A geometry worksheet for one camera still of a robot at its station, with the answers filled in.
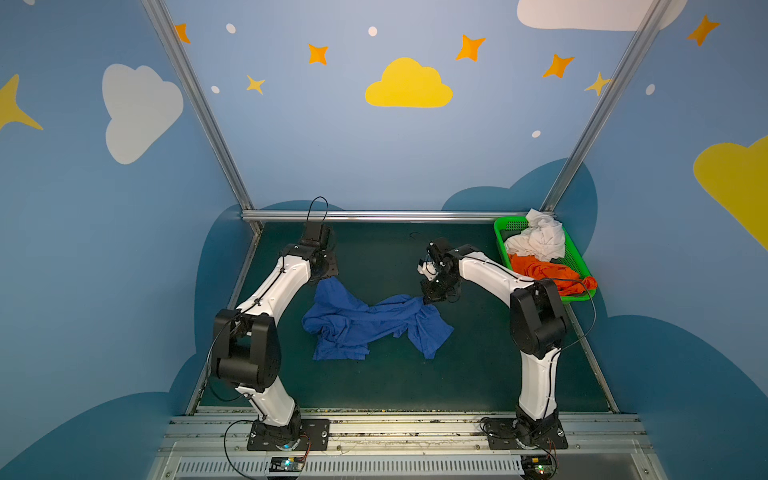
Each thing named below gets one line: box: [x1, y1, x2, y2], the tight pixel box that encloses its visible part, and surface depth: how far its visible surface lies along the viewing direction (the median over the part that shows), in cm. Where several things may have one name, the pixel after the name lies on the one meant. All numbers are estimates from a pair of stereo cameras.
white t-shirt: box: [504, 208, 565, 262], surface depth 107 cm
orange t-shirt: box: [509, 254, 598, 296], surface depth 98 cm
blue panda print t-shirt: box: [302, 276, 454, 361], surface depth 93 cm
